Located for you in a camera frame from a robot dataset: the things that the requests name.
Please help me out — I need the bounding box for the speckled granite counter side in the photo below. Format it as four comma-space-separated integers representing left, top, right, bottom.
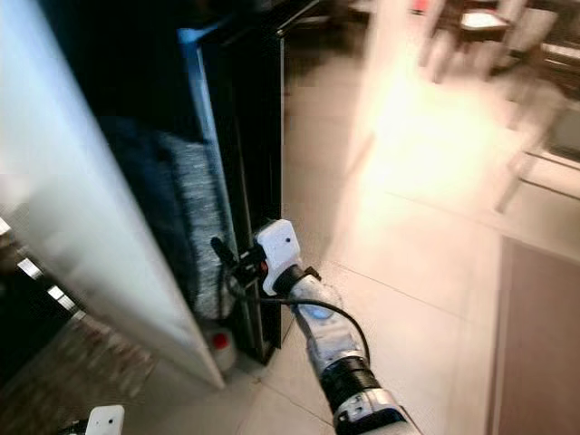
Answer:
100, 113, 235, 320

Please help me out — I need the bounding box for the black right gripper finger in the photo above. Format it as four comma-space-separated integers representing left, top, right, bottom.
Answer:
210, 236, 241, 273

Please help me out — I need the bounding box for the brown floor mat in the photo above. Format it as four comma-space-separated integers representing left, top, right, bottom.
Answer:
489, 237, 580, 435

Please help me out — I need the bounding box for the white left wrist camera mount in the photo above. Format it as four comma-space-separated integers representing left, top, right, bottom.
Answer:
84, 405, 125, 435

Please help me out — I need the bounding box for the speckled stone base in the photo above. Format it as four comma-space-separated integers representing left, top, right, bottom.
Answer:
0, 313, 157, 435

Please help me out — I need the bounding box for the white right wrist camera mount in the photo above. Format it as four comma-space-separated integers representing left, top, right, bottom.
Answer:
254, 219, 303, 295

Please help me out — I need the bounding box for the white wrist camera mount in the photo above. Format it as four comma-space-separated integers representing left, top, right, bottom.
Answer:
254, 219, 303, 295
84, 405, 125, 435

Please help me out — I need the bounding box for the white bottle with red cap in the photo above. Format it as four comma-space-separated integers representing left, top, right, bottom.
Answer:
207, 328, 235, 371

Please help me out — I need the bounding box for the dark wooden slat-back chair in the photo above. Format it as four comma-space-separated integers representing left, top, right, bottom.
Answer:
421, 0, 537, 78

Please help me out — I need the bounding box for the black compartment with chrome trim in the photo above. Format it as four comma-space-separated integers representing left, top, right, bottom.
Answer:
0, 217, 82, 386

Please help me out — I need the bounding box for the black fridge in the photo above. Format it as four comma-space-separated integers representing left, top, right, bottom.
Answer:
45, 0, 327, 363

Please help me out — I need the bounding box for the white fridge door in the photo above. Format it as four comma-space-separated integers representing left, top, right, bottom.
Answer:
0, 0, 226, 389

